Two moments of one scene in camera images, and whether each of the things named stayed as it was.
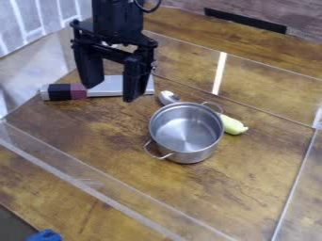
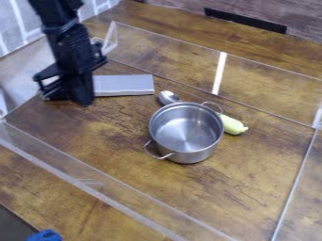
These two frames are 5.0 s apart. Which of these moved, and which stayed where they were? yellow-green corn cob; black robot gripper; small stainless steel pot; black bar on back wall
Moved: black robot gripper
Stayed: black bar on back wall; small stainless steel pot; yellow-green corn cob
